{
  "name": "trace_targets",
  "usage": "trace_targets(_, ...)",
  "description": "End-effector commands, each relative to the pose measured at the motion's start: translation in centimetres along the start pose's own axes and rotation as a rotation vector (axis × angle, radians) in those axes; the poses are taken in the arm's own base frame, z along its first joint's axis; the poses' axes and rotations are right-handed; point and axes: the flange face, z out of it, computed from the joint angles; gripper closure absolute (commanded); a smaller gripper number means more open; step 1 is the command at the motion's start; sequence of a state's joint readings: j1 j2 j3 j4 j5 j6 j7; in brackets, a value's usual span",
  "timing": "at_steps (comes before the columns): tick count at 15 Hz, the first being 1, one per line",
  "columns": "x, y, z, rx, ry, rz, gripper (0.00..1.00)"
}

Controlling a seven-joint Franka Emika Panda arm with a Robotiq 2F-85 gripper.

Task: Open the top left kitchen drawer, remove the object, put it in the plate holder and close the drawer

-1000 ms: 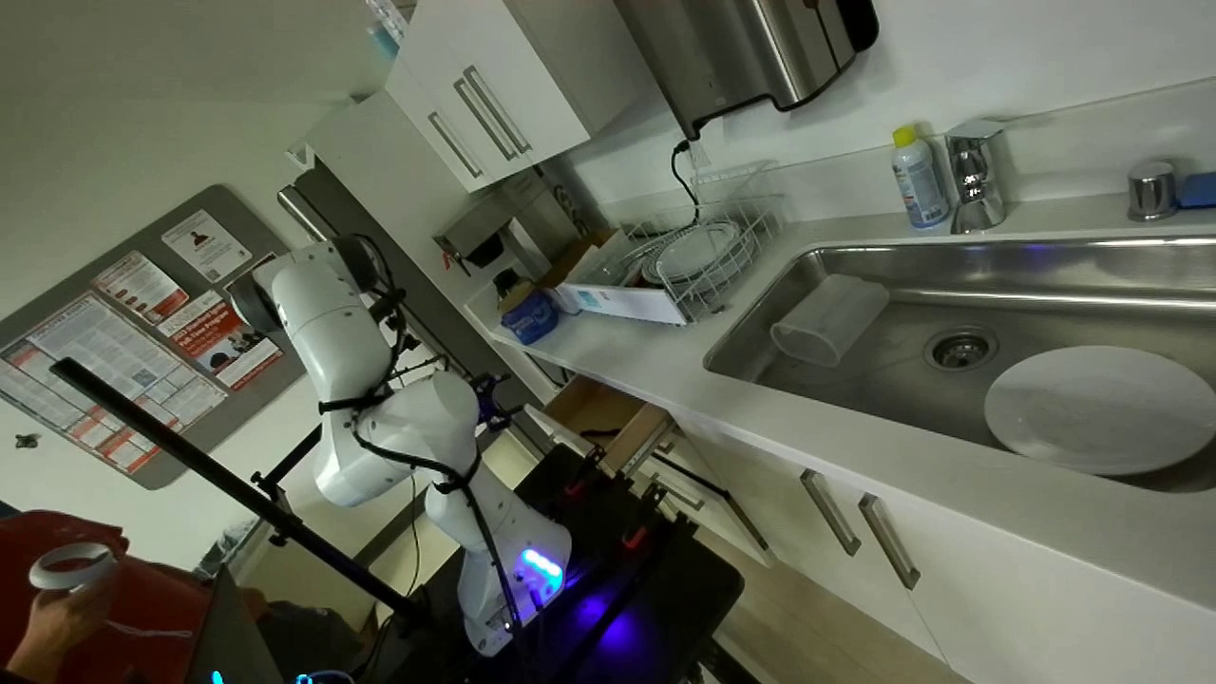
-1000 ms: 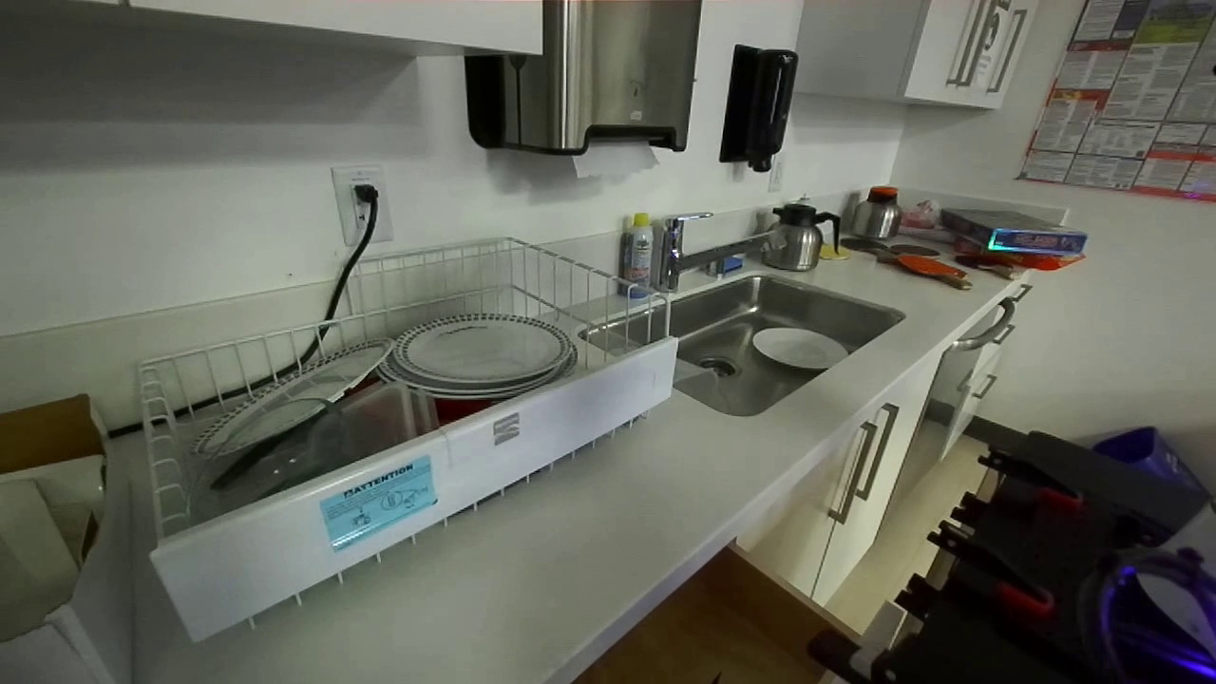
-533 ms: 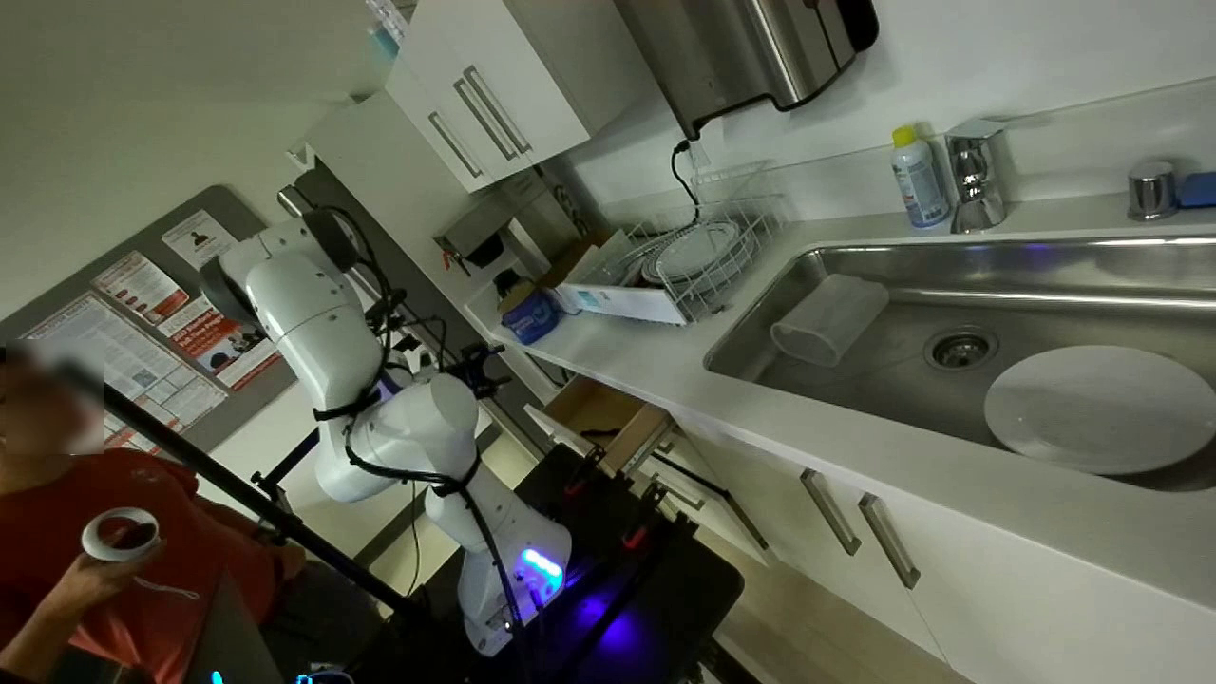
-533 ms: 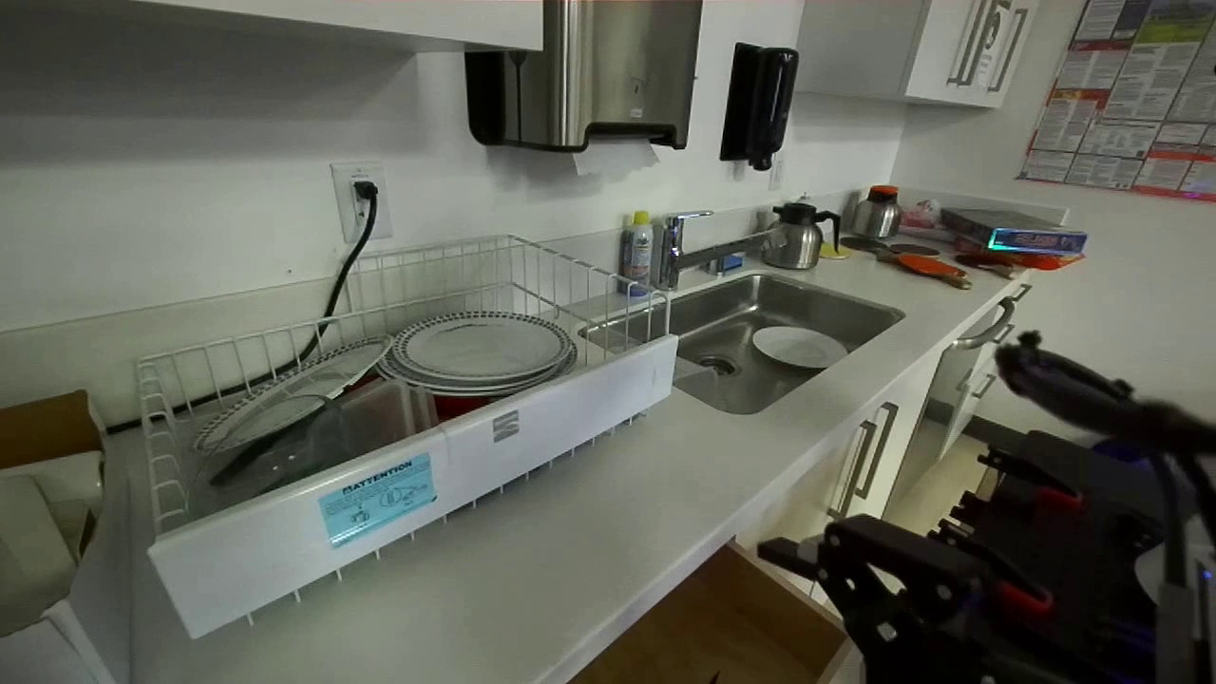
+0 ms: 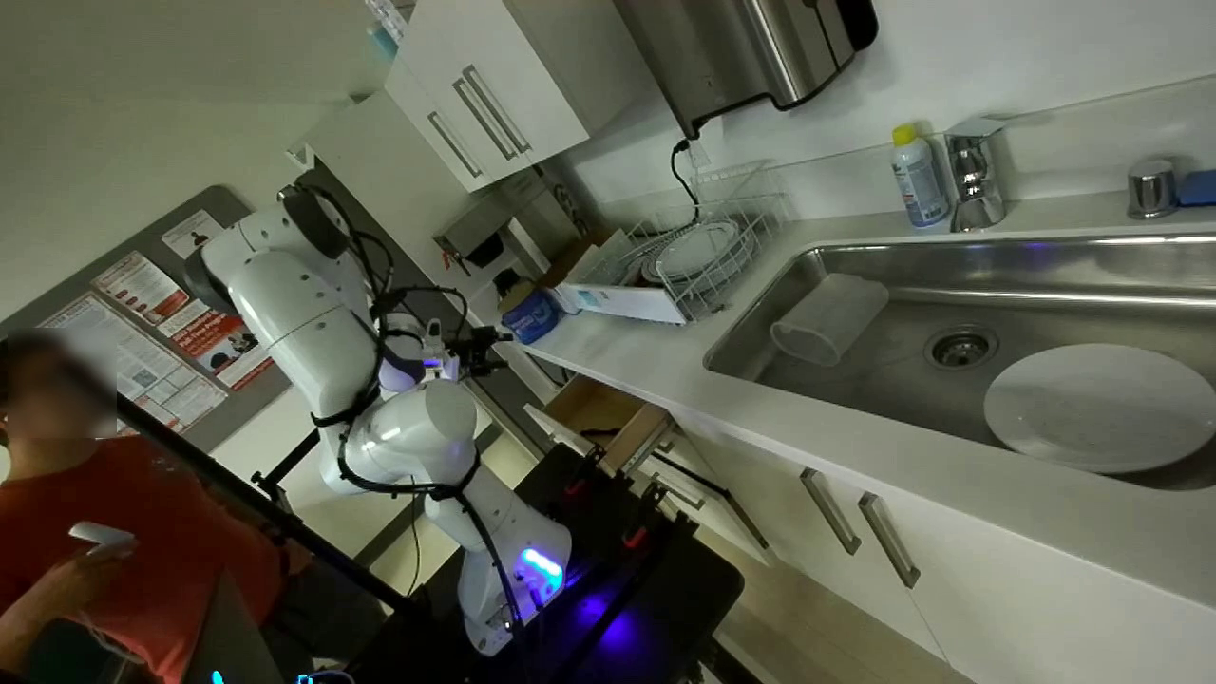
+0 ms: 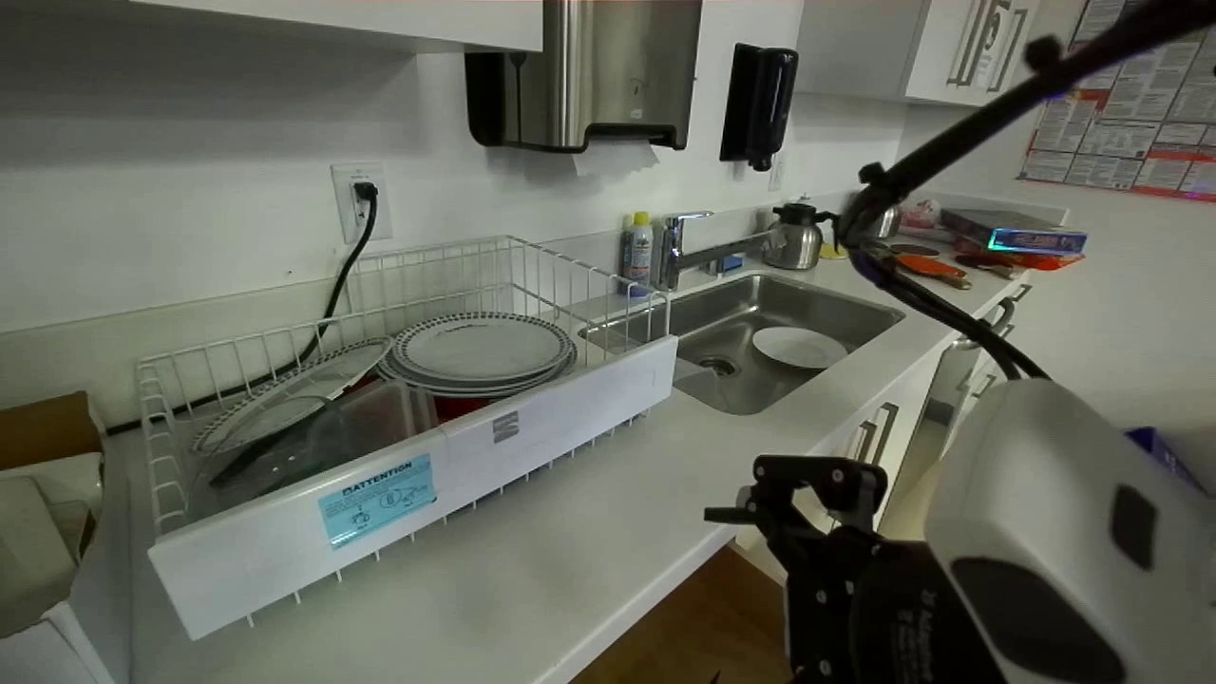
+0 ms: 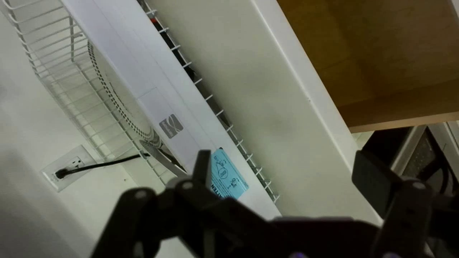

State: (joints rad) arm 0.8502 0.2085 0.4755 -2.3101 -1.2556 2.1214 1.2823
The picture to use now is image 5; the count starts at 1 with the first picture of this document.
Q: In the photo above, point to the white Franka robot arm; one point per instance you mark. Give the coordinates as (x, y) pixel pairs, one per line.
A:
(307, 329)

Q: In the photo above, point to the white base cabinets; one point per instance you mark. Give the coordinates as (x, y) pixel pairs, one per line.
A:
(1012, 632)

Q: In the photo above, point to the chrome faucet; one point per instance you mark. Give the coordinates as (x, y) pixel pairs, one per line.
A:
(974, 172)

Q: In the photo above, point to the grey rolled cloth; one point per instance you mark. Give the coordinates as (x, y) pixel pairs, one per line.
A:
(831, 316)

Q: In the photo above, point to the stainless steel sink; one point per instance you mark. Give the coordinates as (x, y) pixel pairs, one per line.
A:
(912, 380)

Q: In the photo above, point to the wall poster board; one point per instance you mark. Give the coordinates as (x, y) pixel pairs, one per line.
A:
(137, 285)

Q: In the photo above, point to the grey round plate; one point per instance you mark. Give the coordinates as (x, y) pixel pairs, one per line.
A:
(698, 253)

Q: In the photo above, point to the small metal cylinder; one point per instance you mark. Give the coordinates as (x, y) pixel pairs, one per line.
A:
(1149, 193)

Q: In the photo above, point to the wooden kitchen drawer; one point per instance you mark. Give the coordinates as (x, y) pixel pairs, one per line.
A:
(589, 403)

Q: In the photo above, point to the white round plate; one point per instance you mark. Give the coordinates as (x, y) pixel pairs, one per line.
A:
(1097, 403)

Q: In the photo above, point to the white upper cabinet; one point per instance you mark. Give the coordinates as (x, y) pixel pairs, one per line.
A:
(545, 96)

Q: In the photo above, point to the blue sponge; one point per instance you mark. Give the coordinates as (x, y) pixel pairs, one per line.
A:
(1197, 186)

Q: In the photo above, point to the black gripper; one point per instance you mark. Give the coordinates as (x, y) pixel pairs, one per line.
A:
(446, 364)

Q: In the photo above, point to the stainless steel kettle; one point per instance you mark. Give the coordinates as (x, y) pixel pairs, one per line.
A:
(733, 50)

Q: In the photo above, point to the brown cardboard box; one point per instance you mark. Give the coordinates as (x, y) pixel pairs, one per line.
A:
(576, 260)

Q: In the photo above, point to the dark laptop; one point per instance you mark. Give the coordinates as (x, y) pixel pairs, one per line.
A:
(241, 639)

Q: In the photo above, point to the black stand bar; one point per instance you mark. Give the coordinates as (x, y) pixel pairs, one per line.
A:
(315, 546)

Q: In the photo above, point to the white cup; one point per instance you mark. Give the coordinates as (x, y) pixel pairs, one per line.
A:
(100, 535)

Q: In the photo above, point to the blue box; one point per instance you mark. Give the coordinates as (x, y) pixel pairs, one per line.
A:
(532, 321)

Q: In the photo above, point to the yellow capped soap bottle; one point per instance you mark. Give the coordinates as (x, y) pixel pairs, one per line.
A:
(921, 185)

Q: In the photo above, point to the person in red shirt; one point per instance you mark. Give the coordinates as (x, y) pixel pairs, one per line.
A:
(153, 535)

